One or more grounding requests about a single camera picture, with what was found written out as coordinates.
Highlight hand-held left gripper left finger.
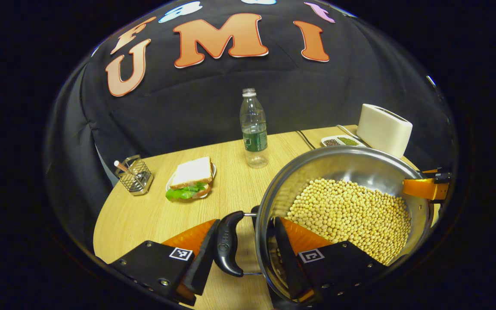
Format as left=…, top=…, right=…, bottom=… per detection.
left=109, top=219, right=221, bottom=307

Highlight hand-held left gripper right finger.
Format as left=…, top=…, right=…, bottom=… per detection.
left=273, top=216, right=388, bottom=304

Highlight stainless steel pot black handle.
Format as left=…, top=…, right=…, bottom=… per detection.
left=213, top=146, right=436, bottom=307

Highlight white toaster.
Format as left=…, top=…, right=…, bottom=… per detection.
left=356, top=104, right=413, bottom=159

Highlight yellow soybeans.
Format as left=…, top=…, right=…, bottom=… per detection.
left=274, top=178, right=412, bottom=276

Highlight sandwich with lettuce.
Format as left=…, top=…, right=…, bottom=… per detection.
left=165, top=156, right=214, bottom=202

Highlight white divided grain dish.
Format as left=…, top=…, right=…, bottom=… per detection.
left=320, top=135, right=366, bottom=148

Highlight clear plastic water bottle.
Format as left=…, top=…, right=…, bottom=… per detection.
left=239, top=88, right=270, bottom=169

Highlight wooden stick white tip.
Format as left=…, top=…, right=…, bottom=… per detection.
left=114, top=160, right=139, bottom=177

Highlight black backdrop cloth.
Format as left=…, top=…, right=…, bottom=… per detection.
left=43, top=0, right=457, bottom=259

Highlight grey toaster cable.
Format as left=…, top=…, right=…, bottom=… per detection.
left=336, top=124, right=364, bottom=143

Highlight metal wire utensil holder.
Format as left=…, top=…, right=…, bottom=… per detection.
left=115, top=155, right=154, bottom=196

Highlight black power cable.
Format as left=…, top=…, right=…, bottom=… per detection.
left=295, top=130, right=316, bottom=150

